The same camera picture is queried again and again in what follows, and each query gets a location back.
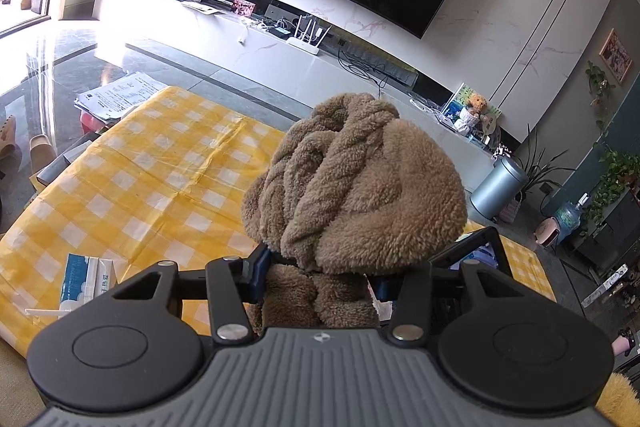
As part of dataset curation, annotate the white router with antennas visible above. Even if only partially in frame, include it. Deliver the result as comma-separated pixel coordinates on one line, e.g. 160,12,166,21
285,14,334,56

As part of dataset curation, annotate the beige slipper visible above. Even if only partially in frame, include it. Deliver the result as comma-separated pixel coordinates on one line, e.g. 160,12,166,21
28,134,56,178
0,114,21,163

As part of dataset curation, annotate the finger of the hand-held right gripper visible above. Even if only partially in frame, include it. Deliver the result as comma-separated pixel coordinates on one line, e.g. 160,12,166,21
432,227,512,280

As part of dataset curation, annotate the dark cabinet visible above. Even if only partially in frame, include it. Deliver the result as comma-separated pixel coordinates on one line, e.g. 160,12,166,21
565,187,640,274

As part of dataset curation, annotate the blue water jug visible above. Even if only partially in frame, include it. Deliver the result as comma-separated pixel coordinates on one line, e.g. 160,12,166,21
554,193,591,244

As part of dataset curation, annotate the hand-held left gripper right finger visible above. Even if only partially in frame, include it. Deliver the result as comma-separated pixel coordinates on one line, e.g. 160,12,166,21
372,259,553,344

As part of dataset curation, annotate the brown fleece garment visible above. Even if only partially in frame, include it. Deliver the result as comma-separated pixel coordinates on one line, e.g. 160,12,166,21
240,92,470,341

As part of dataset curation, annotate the blue and white carton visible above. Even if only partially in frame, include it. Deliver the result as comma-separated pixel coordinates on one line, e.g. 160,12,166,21
58,253,120,319

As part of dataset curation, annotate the white marble tv cabinet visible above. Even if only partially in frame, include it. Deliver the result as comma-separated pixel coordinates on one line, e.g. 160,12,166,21
92,0,501,208

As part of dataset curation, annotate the hanging vine plant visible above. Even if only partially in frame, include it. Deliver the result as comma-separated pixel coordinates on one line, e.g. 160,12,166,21
585,61,617,133

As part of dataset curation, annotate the black cable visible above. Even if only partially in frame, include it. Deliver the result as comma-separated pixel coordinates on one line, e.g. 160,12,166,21
337,38,391,100

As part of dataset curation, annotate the yellow checkered tablecloth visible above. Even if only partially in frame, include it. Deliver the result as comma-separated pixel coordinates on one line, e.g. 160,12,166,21
0,86,559,358

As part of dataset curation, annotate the small brown teddy bear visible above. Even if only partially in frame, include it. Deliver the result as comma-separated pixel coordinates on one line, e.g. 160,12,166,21
457,94,489,133

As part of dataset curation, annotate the stack of printed papers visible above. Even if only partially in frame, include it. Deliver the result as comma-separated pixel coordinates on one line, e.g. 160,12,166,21
75,71,170,124

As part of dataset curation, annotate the long-leaf potted plant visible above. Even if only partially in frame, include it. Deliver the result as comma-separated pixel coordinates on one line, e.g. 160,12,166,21
512,124,584,223

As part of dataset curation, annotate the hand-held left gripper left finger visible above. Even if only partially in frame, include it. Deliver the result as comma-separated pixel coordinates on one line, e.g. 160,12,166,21
112,243,272,344

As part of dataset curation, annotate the colourful standing calendar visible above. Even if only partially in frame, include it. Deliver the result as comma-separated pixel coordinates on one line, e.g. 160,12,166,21
442,83,503,134

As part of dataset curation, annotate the pink space heater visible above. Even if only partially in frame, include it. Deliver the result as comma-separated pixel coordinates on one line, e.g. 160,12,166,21
533,216,562,249

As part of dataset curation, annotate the green pothos plant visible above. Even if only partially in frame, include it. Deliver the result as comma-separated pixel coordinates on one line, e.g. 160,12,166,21
582,147,640,228

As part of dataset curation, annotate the framed wall picture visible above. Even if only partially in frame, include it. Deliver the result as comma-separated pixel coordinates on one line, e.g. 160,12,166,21
599,28,634,86

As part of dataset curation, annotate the yellow fluffy cushion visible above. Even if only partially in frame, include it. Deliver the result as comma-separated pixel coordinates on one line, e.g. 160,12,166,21
597,372,640,427

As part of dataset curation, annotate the grey metal trash can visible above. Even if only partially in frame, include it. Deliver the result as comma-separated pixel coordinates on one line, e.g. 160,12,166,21
470,155,530,222

